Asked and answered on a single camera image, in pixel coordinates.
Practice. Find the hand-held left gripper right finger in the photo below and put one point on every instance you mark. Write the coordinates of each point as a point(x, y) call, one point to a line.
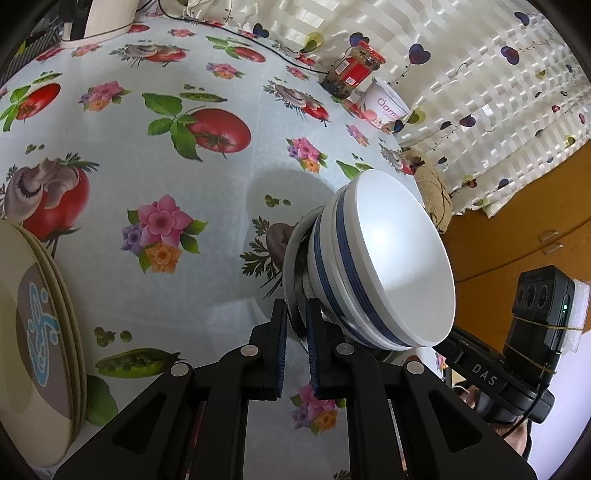
point(314, 355)

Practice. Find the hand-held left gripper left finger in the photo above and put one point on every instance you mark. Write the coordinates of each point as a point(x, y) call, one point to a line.
point(280, 360)

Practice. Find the stainless steel bowl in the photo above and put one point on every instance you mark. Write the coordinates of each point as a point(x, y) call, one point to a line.
point(290, 286)

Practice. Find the white bowl with blue stripe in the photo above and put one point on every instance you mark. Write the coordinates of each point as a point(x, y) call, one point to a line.
point(401, 258)
point(328, 272)

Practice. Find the beige plate with blue print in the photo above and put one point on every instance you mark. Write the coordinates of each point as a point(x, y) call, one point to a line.
point(84, 378)
point(77, 369)

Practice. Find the stack of beige plates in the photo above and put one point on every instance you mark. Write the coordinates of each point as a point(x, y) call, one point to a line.
point(27, 323)

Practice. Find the person's right hand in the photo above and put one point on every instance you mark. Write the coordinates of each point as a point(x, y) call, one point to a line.
point(512, 436)

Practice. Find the wooden cabinet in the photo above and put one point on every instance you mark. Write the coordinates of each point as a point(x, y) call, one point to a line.
point(508, 240)

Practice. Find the floral vegetable print tablecloth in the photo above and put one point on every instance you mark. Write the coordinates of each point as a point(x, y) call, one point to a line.
point(184, 277)

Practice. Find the brown cloth bag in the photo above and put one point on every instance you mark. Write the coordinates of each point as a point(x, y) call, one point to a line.
point(436, 194)

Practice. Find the cream curtain with heart print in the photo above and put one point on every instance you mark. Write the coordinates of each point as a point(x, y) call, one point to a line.
point(485, 92)

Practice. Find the white yogurt tub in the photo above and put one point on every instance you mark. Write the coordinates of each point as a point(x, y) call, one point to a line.
point(385, 108)

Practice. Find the glass jar with red label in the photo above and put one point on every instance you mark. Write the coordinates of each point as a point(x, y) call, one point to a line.
point(351, 69)

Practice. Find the white and black electric kettle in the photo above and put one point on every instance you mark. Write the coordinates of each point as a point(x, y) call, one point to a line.
point(106, 18)

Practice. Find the striped tray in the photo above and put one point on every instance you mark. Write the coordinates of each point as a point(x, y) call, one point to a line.
point(23, 60)

